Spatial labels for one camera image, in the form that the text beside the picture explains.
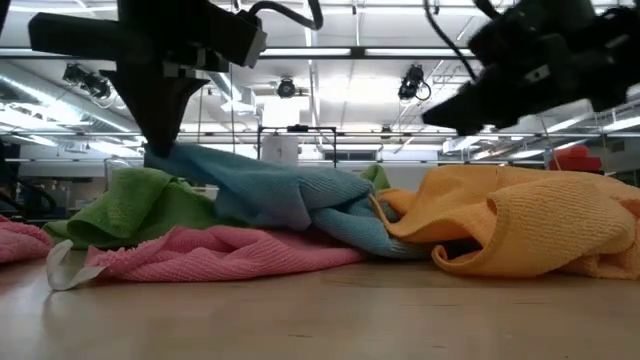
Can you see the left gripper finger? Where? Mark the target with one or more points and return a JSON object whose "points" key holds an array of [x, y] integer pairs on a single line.
{"points": [[175, 100], [140, 100]]}

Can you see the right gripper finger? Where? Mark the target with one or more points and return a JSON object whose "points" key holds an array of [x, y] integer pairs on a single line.
{"points": [[470, 112]]}

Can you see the green microfiber towel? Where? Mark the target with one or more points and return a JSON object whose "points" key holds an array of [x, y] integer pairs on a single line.
{"points": [[135, 205], [376, 176]]}

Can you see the orange microfiber towel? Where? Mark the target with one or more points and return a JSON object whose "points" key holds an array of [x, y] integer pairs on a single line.
{"points": [[525, 225]]}

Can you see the blue microfiber towel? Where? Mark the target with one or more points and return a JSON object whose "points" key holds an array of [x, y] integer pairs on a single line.
{"points": [[280, 200]]}

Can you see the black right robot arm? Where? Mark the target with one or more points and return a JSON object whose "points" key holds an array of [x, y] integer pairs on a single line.
{"points": [[622, 60]]}

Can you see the pink microfiber towel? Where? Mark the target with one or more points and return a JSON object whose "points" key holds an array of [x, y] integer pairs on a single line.
{"points": [[225, 255], [20, 240]]}

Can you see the black ceiling device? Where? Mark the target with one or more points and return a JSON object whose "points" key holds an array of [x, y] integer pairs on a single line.
{"points": [[412, 82], [87, 81], [286, 88]]}

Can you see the red object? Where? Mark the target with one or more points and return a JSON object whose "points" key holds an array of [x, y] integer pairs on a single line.
{"points": [[577, 160]]}

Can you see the white pillar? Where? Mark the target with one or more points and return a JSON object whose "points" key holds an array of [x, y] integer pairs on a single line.
{"points": [[280, 150]]}

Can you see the black overhead crossbar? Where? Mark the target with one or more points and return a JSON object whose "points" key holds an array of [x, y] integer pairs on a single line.
{"points": [[357, 52]]}

